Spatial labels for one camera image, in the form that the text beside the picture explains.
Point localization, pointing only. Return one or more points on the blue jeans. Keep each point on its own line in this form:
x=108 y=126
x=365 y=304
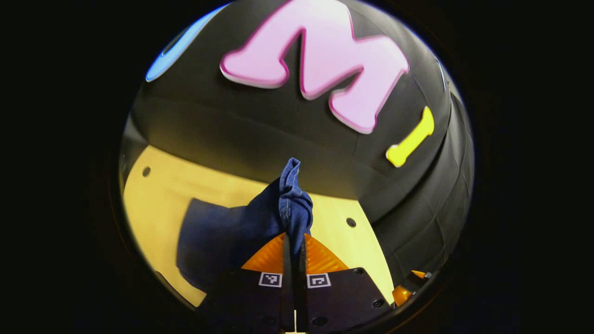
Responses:
x=232 y=236

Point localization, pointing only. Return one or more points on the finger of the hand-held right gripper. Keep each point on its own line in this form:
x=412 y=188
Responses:
x=410 y=285

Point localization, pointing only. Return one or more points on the black backdrop cloth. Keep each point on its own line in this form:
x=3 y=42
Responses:
x=260 y=134

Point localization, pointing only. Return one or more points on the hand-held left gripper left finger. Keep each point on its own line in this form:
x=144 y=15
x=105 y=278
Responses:
x=287 y=278

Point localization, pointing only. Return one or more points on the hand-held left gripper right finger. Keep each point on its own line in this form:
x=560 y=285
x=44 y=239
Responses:
x=301 y=278

